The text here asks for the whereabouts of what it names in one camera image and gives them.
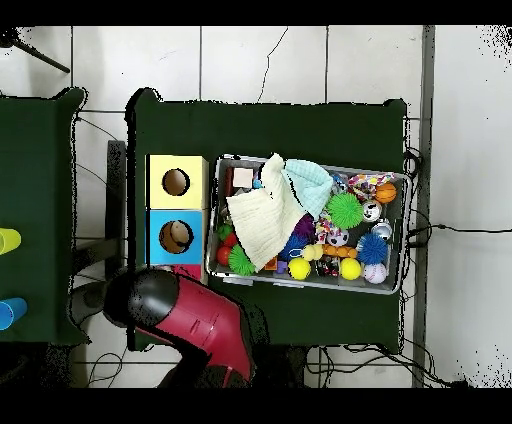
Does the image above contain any black white soccer ball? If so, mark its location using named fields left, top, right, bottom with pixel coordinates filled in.
left=361, top=199, right=383, bottom=224

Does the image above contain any black tripod leg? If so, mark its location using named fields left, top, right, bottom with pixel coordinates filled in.
left=0, top=27, right=72, bottom=75

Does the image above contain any yellow tennis ball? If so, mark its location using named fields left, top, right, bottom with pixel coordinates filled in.
left=288, top=257, right=313, bottom=281

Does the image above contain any large green fuzzy ball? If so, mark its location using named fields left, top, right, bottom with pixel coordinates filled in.
left=326, top=191, right=365, bottom=231

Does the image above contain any orange basketball toy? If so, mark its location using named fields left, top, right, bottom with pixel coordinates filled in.
left=375, top=183, right=398, bottom=205

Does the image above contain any dark green table cloth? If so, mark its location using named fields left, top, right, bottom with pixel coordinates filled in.
left=127, top=87, right=409, bottom=352
left=0, top=87, right=88, bottom=345

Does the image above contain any clear mesh bin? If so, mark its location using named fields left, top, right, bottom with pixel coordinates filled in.
left=205, top=153, right=413, bottom=296

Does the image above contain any pale wooden cube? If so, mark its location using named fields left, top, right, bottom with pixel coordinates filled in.
left=232, top=167, right=255, bottom=189

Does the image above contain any black equipment stand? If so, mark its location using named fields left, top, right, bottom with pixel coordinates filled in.
left=70, top=139, right=129, bottom=321

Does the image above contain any blue plastic cup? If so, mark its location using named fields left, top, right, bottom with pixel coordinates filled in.
left=0, top=297, right=29, bottom=331

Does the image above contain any smooth yellow ball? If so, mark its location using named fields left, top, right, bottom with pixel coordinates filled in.
left=339, top=257, right=363, bottom=281

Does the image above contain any cream yellow waffle cloth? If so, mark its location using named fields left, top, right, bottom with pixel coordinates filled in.
left=226, top=153, right=309, bottom=273

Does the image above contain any white baseball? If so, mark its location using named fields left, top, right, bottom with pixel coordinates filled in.
left=363, top=262, right=389, bottom=286

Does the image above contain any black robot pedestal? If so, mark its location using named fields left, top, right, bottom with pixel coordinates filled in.
left=255, top=343, right=309, bottom=389

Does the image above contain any yellow plastic cup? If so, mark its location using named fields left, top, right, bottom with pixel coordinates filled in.
left=0, top=227, right=23, bottom=256

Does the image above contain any mint green waffle cloth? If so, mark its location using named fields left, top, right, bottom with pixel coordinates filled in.
left=283, top=159, right=335, bottom=219

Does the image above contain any blue fuzzy ball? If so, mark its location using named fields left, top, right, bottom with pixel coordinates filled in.
left=355, top=231, right=391, bottom=266

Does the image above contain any wooden box with three holes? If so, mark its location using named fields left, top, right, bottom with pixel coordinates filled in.
left=144, top=153, right=211, bottom=283

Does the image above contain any green spiky ball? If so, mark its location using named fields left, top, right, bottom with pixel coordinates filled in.
left=228, top=243, right=257, bottom=277

